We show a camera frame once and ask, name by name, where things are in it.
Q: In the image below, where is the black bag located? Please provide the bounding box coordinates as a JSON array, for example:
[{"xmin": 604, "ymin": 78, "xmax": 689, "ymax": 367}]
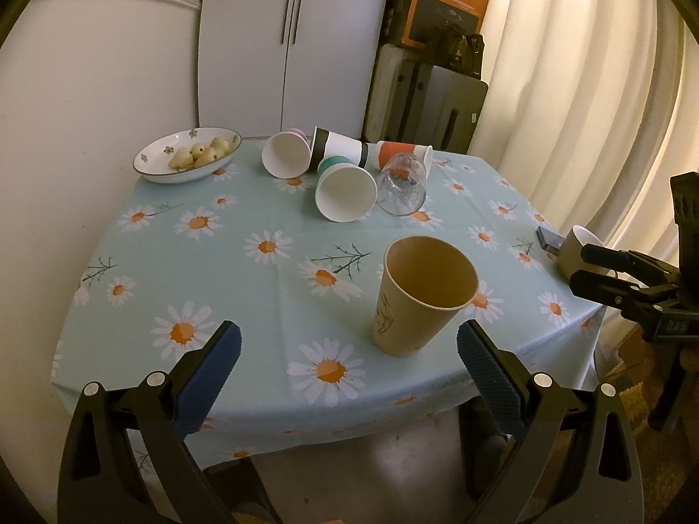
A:
[{"xmin": 436, "ymin": 23, "xmax": 487, "ymax": 80}]

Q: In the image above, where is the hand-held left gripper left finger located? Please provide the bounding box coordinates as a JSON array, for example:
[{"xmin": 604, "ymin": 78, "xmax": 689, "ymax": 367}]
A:
[{"xmin": 57, "ymin": 319, "xmax": 244, "ymax": 524}]

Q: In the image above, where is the white cup with teal band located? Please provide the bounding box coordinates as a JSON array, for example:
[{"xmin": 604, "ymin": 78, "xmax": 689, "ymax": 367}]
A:
[{"xmin": 315, "ymin": 154, "xmax": 379, "ymax": 224}]

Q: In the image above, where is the clear glass cup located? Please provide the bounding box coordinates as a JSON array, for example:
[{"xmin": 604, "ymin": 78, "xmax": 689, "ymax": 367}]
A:
[{"xmin": 374, "ymin": 152, "xmax": 428, "ymax": 217}]

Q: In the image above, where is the tan paper cup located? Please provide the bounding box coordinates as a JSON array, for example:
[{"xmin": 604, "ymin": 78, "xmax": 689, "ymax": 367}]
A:
[{"xmin": 373, "ymin": 235, "xmax": 480, "ymax": 359}]

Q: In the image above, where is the orange and black cardboard box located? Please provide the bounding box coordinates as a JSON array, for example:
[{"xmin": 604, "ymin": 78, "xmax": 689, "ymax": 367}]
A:
[{"xmin": 389, "ymin": 0, "xmax": 493, "ymax": 51}]

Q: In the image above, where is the blue daisy-print tablecloth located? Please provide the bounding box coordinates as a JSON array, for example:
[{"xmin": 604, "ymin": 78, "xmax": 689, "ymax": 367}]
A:
[{"xmin": 49, "ymin": 135, "xmax": 608, "ymax": 481}]

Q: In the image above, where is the white cup with black band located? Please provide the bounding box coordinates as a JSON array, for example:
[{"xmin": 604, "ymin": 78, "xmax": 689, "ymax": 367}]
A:
[{"xmin": 310, "ymin": 126, "xmax": 367, "ymax": 172}]

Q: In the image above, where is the white cup with orange band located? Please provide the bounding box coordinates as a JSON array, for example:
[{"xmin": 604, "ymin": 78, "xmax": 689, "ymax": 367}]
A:
[{"xmin": 360, "ymin": 140, "xmax": 434, "ymax": 176}]

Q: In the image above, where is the pile of beige cookies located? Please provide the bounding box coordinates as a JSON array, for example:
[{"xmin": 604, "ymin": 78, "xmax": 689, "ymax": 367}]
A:
[{"xmin": 167, "ymin": 137, "xmax": 237, "ymax": 171}]

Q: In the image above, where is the dark grey suitcase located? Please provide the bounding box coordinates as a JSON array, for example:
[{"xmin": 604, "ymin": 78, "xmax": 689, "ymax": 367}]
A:
[{"xmin": 363, "ymin": 42, "xmax": 489, "ymax": 155}]

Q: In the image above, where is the brown cup with white inside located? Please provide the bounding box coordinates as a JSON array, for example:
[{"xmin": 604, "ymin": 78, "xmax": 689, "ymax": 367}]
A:
[{"xmin": 557, "ymin": 225, "xmax": 608, "ymax": 283}]

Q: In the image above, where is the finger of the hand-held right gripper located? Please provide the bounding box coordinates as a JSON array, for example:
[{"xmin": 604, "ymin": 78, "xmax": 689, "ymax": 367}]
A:
[
  {"xmin": 569, "ymin": 270, "xmax": 659, "ymax": 317},
  {"xmin": 580, "ymin": 244, "xmax": 679, "ymax": 283}
]

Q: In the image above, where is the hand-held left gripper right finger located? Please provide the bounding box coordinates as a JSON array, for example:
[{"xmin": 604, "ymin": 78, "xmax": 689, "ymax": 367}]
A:
[{"xmin": 456, "ymin": 319, "xmax": 646, "ymax": 524}]

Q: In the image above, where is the white flower-print bowl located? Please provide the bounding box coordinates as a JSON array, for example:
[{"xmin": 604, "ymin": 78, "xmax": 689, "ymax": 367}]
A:
[{"xmin": 133, "ymin": 127, "xmax": 243, "ymax": 185}]

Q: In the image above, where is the white refrigerator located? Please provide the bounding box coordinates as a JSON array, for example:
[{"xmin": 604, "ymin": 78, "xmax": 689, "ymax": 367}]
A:
[{"xmin": 197, "ymin": 0, "xmax": 395, "ymax": 141}]

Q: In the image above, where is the small dark box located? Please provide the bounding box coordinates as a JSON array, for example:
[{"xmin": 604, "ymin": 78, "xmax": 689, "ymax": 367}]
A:
[{"xmin": 534, "ymin": 226, "xmax": 564, "ymax": 255}]

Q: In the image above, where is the cream curtain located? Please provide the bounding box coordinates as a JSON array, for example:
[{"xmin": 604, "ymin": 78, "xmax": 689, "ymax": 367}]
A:
[{"xmin": 468, "ymin": 0, "xmax": 699, "ymax": 265}]

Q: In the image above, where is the white cup with pink band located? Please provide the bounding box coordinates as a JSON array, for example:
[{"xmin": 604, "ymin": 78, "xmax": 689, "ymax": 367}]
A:
[{"xmin": 261, "ymin": 127, "xmax": 310, "ymax": 179}]

